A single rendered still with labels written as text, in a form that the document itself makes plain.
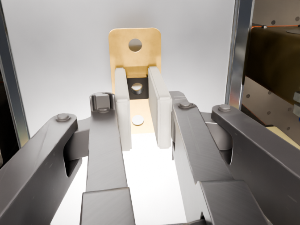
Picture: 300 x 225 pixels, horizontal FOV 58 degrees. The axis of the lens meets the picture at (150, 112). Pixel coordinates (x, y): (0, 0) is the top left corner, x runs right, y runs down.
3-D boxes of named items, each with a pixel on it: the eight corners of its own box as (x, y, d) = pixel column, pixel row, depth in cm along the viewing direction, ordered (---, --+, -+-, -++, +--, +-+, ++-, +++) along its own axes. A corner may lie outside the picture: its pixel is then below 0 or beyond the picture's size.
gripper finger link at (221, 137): (177, 125, 12) (240, 122, 13) (163, 90, 17) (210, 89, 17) (176, 153, 13) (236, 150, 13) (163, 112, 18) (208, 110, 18)
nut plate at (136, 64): (107, 28, 19) (106, 30, 18) (160, 27, 20) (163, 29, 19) (115, 133, 23) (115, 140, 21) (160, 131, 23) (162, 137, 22)
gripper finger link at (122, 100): (132, 152, 15) (118, 152, 15) (126, 105, 21) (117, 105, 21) (129, 99, 13) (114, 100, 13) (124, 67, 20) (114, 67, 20)
